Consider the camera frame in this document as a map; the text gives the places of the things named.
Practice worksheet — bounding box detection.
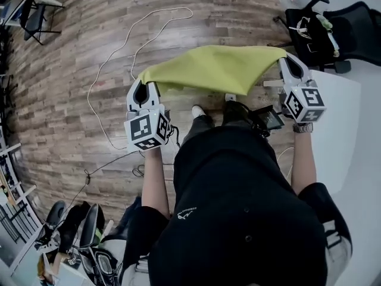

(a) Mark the small flower bunch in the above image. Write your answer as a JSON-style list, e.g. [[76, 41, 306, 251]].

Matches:
[[315, 13, 334, 29]]

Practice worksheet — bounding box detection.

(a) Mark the black wire shelf rack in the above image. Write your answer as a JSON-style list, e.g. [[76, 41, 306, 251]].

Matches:
[[0, 143, 41, 250]]

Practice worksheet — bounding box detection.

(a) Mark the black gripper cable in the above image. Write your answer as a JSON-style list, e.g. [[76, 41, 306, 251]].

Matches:
[[84, 123, 179, 187]]

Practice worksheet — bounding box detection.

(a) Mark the person's right leg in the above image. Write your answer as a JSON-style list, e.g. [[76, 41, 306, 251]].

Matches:
[[220, 100, 254, 129]]

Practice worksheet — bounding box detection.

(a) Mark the person's right forearm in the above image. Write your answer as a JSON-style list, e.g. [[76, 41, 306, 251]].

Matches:
[[290, 123, 318, 196]]

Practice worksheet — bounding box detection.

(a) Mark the yellow-green cloth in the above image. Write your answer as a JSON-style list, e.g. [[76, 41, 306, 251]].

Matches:
[[137, 45, 288, 97]]

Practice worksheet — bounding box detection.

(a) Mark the black office chair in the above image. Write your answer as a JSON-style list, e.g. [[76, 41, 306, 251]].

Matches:
[[284, 0, 377, 73], [44, 200, 107, 251]]

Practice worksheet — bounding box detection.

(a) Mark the pale patterned pouch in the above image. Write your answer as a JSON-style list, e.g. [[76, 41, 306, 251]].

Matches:
[[326, 30, 342, 58]]

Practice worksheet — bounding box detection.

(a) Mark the person's left leg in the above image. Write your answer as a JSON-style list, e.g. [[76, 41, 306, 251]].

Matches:
[[182, 114, 216, 151]]

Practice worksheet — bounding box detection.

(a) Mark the long white floor cable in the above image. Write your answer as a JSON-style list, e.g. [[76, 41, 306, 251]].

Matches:
[[87, 6, 194, 151]]

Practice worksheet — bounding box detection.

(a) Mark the white patterned lanyard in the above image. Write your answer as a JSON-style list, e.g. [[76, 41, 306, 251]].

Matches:
[[288, 16, 313, 40]]

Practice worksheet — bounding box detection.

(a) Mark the person's torso in black shirt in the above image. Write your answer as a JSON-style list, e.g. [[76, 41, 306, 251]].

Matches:
[[120, 126, 354, 286]]

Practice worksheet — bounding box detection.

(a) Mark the person's leg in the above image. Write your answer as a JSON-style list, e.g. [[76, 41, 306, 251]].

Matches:
[[220, 100, 254, 129], [182, 114, 216, 151]]

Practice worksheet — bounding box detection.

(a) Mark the black waist-mounted device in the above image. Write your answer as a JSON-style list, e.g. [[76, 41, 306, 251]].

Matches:
[[254, 105, 285, 136]]

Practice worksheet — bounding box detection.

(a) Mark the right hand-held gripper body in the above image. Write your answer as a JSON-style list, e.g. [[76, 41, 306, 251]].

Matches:
[[279, 78, 327, 124]]

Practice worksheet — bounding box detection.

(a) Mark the silver wristwatch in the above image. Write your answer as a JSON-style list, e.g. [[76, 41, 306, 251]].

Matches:
[[292, 122, 314, 134]]

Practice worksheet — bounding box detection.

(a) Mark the black folding chair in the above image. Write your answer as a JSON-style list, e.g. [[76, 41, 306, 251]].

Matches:
[[19, 0, 65, 46]]

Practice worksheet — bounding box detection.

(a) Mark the person's left white shoe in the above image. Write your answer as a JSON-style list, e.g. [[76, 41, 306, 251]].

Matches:
[[191, 105, 207, 119]]

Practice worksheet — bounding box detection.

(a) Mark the person's left forearm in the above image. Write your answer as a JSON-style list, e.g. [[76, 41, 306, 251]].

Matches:
[[140, 148, 174, 220]]

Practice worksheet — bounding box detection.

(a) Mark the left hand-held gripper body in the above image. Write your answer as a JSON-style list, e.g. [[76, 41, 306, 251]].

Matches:
[[124, 103, 172, 154]]

